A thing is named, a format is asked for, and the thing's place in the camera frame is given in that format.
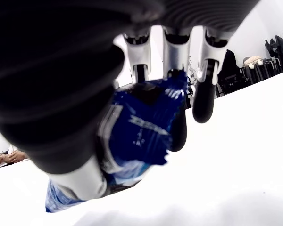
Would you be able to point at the beige plush toy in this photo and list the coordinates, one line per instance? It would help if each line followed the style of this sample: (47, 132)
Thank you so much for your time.
(252, 61)

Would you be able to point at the black backpack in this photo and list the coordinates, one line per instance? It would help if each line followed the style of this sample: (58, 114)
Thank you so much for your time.
(230, 70)

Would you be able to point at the black folded bags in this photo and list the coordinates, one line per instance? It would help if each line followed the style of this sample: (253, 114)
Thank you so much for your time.
(279, 50)

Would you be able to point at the seated person in white shirt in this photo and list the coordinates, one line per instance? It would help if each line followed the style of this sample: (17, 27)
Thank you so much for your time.
(16, 156)

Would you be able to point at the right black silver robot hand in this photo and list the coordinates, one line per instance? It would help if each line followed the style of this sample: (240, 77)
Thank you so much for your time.
(49, 70)

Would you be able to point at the blue Oreo cookie packet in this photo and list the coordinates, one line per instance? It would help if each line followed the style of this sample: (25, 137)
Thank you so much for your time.
(143, 122)

